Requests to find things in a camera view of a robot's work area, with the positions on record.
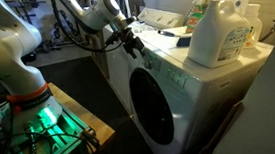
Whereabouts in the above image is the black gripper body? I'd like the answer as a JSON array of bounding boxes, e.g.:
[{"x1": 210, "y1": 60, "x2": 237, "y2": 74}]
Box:
[{"x1": 104, "y1": 23, "x2": 147, "y2": 55}]

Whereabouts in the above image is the silver washer knob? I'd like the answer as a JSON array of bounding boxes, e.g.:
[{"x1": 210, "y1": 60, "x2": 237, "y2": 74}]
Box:
[{"x1": 143, "y1": 59, "x2": 154, "y2": 70}]

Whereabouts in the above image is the white front-load washing machine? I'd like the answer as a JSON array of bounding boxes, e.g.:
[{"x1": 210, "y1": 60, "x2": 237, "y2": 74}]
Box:
[{"x1": 91, "y1": 18, "x2": 275, "y2": 154}]

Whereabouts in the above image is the blue scrub brush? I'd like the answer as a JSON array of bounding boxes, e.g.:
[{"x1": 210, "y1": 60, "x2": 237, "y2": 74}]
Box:
[{"x1": 155, "y1": 29, "x2": 193, "y2": 49}]

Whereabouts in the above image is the round black washer door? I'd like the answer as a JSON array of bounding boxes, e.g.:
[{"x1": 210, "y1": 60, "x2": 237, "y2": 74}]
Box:
[{"x1": 124, "y1": 66, "x2": 181, "y2": 147}]

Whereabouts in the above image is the green spray bottle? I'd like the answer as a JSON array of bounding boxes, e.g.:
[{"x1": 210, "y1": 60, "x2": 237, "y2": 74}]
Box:
[{"x1": 185, "y1": 0, "x2": 207, "y2": 36}]

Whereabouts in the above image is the large white detergent jug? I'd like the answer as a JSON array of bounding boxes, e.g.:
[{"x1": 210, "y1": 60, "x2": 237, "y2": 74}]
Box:
[{"x1": 186, "y1": 0, "x2": 255, "y2": 72}]

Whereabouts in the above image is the wooden robot platform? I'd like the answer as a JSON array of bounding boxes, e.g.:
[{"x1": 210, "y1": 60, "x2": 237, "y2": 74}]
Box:
[{"x1": 42, "y1": 81, "x2": 120, "y2": 148}]

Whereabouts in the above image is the small white bottle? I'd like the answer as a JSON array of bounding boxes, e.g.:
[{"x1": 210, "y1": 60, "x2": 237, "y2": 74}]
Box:
[{"x1": 240, "y1": 2, "x2": 265, "y2": 51}]

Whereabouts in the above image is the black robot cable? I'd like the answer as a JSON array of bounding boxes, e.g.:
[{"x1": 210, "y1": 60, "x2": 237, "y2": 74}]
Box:
[{"x1": 38, "y1": 0, "x2": 128, "y2": 56}]

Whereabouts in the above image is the wall water valve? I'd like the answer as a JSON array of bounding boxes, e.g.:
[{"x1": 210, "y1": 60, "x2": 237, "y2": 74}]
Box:
[{"x1": 258, "y1": 18, "x2": 275, "y2": 44}]

